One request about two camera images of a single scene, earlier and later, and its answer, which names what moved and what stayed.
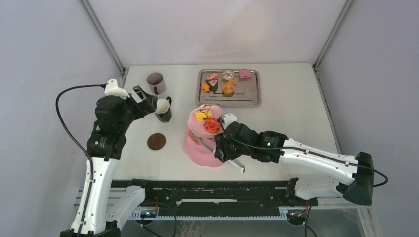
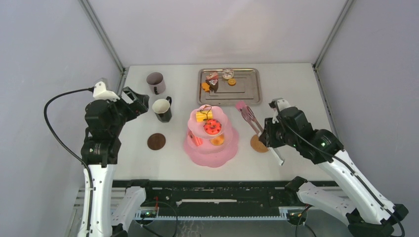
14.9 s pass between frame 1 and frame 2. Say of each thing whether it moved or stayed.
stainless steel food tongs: moved
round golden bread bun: moved
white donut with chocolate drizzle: stayed
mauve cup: stayed
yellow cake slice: stayed
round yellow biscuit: stayed
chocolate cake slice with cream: stayed
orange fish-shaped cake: stayed
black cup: stayed
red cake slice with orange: stayed
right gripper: moved
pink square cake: moved
